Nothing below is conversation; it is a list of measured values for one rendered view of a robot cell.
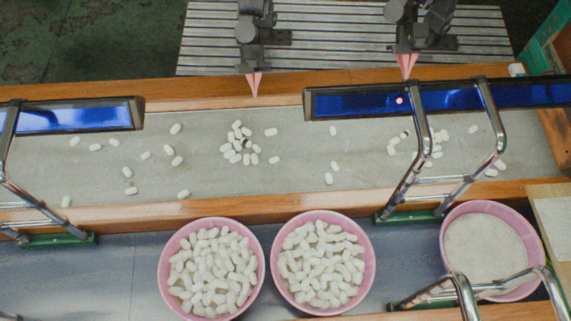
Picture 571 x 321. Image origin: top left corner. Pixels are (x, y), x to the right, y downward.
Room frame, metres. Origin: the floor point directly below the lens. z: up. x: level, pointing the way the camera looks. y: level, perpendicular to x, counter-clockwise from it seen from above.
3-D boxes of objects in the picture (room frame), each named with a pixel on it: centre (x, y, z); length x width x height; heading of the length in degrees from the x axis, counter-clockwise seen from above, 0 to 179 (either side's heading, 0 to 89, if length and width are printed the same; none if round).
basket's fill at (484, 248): (0.31, -0.54, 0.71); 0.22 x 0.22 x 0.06
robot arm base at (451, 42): (1.09, -0.51, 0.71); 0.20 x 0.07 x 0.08; 91
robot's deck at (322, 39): (0.84, -0.21, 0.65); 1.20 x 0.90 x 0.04; 91
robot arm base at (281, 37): (1.09, 0.09, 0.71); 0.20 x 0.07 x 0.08; 91
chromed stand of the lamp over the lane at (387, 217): (0.49, -0.35, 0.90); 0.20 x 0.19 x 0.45; 96
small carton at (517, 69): (0.88, -0.73, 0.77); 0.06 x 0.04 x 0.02; 6
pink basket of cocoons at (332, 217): (0.26, -0.10, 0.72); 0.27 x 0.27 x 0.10
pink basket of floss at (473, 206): (0.31, -0.54, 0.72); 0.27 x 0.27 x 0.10
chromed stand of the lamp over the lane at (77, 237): (0.39, 0.62, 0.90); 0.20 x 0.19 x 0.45; 96
